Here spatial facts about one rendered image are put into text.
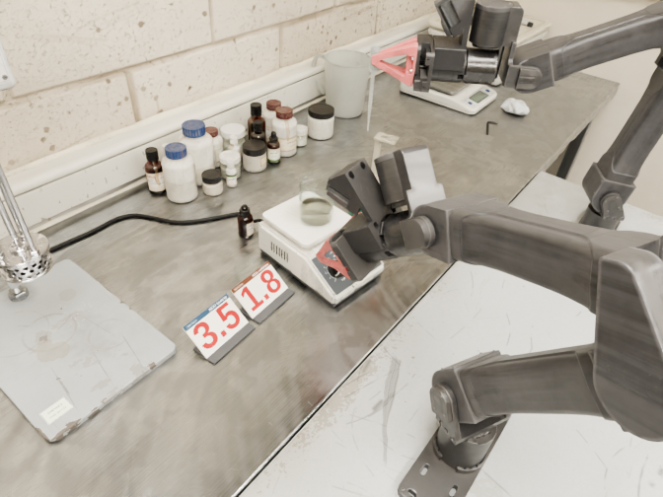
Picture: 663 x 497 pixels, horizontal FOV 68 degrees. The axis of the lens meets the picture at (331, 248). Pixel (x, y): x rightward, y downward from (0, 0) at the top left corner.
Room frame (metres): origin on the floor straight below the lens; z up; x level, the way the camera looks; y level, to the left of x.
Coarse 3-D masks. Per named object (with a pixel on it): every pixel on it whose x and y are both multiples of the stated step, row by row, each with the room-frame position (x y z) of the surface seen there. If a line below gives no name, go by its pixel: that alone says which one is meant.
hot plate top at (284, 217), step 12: (288, 204) 0.73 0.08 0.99; (264, 216) 0.69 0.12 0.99; (276, 216) 0.70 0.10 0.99; (288, 216) 0.70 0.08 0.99; (336, 216) 0.71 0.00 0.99; (348, 216) 0.71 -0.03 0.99; (276, 228) 0.67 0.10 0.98; (288, 228) 0.67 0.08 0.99; (300, 228) 0.67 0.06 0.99; (312, 228) 0.67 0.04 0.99; (324, 228) 0.67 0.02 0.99; (336, 228) 0.68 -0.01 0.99; (300, 240) 0.64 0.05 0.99; (312, 240) 0.64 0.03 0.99
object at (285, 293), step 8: (288, 288) 0.60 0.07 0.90; (280, 296) 0.58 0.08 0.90; (288, 296) 0.59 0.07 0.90; (264, 304) 0.56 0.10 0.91; (272, 304) 0.57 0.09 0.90; (280, 304) 0.57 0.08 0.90; (248, 312) 0.54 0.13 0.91; (256, 312) 0.54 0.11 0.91; (264, 312) 0.55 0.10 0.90; (272, 312) 0.55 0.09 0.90; (256, 320) 0.53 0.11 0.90
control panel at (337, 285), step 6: (330, 252) 0.64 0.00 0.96; (330, 258) 0.63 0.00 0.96; (336, 258) 0.63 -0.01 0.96; (318, 264) 0.61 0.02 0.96; (324, 264) 0.61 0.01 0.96; (378, 264) 0.66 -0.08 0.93; (324, 270) 0.61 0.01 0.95; (372, 270) 0.64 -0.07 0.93; (324, 276) 0.60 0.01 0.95; (330, 276) 0.60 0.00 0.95; (342, 276) 0.61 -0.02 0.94; (330, 282) 0.59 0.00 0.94; (336, 282) 0.59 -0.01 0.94; (342, 282) 0.60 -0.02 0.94; (348, 282) 0.60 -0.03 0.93; (354, 282) 0.61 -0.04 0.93; (336, 288) 0.58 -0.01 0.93; (342, 288) 0.59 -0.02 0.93; (336, 294) 0.57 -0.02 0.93
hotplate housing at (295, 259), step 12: (264, 228) 0.69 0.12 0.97; (264, 240) 0.68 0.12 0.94; (276, 240) 0.66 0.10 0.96; (288, 240) 0.66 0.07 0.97; (324, 240) 0.66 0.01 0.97; (264, 252) 0.69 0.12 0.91; (276, 252) 0.66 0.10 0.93; (288, 252) 0.64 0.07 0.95; (300, 252) 0.63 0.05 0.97; (312, 252) 0.63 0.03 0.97; (288, 264) 0.64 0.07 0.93; (300, 264) 0.62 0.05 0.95; (312, 264) 0.61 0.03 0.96; (300, 276) 0.62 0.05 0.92; (312, 276) 0.60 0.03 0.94; (372, 276) 0.64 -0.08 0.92; (312, 288) 0.60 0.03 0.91; (324, 288) 0.58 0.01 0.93; (348, 288) 0.60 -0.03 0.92; (360, 288) 0.62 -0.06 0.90; (336, 300) 0.57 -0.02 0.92
